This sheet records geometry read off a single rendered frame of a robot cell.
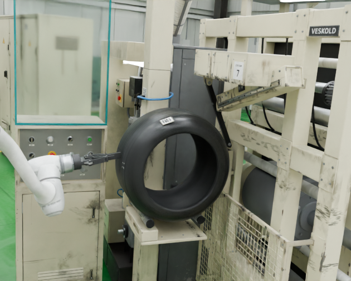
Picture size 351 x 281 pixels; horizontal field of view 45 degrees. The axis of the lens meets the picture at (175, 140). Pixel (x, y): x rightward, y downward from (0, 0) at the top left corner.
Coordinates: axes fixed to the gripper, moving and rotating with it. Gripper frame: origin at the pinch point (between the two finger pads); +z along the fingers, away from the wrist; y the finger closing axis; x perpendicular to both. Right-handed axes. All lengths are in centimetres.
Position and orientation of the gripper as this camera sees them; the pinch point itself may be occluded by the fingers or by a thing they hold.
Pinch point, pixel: (113, 155)
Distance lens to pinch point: 212.5
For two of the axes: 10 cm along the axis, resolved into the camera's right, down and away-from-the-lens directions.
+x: 0.6, 9.6, 2.6
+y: -3.4, -2.2, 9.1
